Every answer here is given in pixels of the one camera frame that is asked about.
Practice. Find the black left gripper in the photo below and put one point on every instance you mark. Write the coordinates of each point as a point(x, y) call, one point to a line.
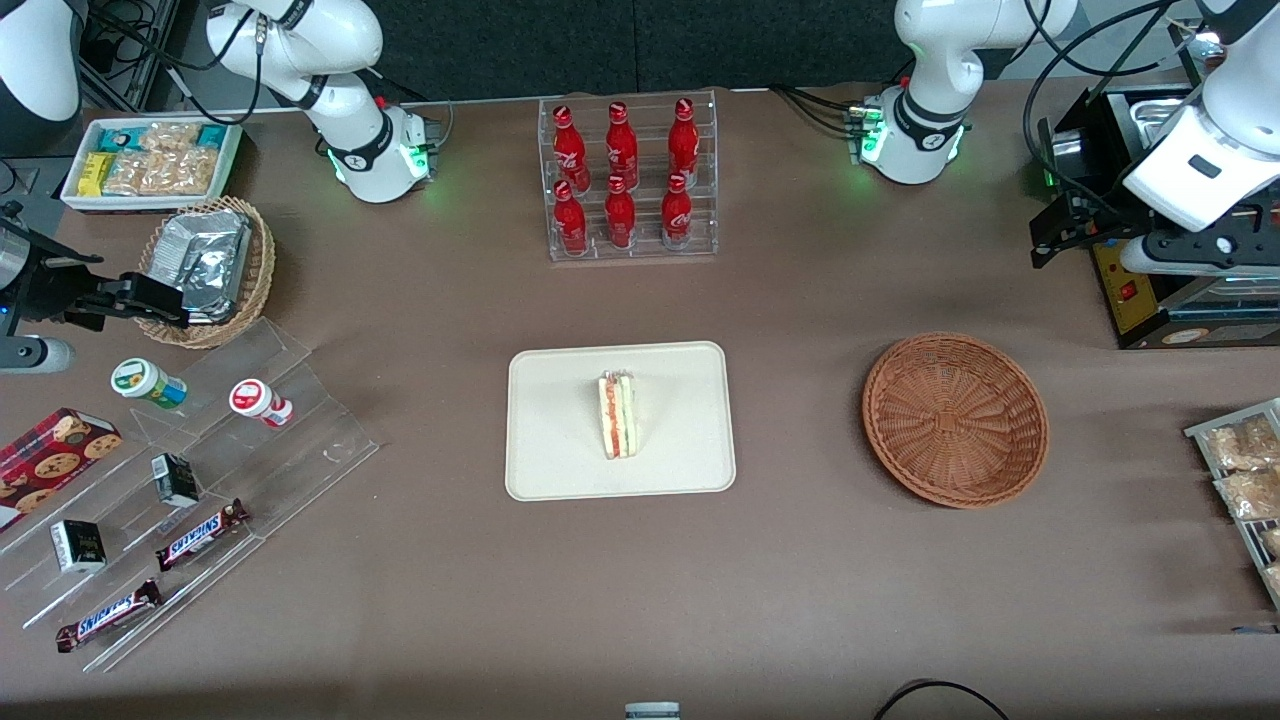
point(1096, 209)

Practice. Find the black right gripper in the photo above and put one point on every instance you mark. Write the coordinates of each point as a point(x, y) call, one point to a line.
point(48, 288)

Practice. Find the triangular sandwich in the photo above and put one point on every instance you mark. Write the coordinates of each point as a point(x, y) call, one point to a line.
point(618, 420)

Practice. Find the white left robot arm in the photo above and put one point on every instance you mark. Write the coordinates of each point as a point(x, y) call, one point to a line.
point(935, 60)

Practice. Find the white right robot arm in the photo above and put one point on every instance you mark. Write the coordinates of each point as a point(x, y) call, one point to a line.
point(340, 60)

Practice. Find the white snack tray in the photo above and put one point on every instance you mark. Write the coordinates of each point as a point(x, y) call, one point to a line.
point(75, 200)

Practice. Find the light wicker basket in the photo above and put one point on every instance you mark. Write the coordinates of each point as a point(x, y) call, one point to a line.
point(262, 265)

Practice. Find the brown wicker basket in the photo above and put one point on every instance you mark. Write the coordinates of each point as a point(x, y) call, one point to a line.
point(955, 420)

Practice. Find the grey snack tray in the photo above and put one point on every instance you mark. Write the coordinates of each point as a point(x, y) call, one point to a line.
point(1235, 545)

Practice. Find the cream plastic tray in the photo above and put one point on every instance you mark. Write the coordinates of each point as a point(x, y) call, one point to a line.
point(560, 430)

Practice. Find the green lid yogurt cup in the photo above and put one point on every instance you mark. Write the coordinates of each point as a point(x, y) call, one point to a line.
point(145, 383)

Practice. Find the black food warmer machine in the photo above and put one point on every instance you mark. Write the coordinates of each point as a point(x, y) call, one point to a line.
point(1128, 305)

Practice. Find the silver foil packet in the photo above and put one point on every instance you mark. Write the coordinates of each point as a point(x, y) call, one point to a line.
point(215, 295)
point(195, 245)

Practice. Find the clear bag of nuts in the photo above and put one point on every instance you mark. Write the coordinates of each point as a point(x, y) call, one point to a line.
point(188, 170)
point(130, 172)
point(170, 136)

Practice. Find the yellow snack packet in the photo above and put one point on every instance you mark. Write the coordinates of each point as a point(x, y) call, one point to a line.
point(96, 175)

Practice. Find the steel food pan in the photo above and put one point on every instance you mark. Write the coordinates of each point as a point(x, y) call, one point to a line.
point(1160, 120)

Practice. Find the red lid yogurt cup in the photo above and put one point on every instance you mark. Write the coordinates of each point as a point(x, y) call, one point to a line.
point(255, 400)

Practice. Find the red cookie box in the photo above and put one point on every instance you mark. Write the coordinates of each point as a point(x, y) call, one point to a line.
point(50, 460)

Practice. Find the teal snack packet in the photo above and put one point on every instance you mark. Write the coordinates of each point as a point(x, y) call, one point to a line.
point(118, 137)
point(212, 135)

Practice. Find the small black carton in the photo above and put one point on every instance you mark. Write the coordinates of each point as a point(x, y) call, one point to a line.
point(176, 480)
point(78, 546)

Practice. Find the clear acrylic stepped display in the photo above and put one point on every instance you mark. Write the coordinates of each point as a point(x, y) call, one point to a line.
point(300, 460)

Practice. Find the snickers chocolate bar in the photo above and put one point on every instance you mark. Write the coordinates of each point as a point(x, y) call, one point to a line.
point(108, 615)
point(200, 535)

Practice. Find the black equipment rack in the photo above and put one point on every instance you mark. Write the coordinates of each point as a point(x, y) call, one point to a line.
point(130, 50)

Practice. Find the clear bag of crackers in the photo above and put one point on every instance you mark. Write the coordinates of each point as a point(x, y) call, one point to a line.
point(1250, 492)
point(1240, 445)

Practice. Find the red cola bottle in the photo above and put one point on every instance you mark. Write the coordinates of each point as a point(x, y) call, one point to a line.
point(569, 150)
point(621, 145)
point(684, 140)
point(676, 215)
point(570, 225)
point(620, 218)

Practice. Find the clear acrylic bottle rack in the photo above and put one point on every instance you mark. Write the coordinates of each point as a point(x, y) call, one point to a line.
point(645, 252)

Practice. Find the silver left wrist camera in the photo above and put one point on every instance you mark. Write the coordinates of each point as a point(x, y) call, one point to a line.
point(1152, 257)

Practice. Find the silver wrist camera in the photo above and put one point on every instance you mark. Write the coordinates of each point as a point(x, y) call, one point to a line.
point(1152, 257)
point(35, 355)

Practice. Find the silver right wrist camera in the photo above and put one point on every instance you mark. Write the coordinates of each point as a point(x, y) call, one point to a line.
point(35, 355)

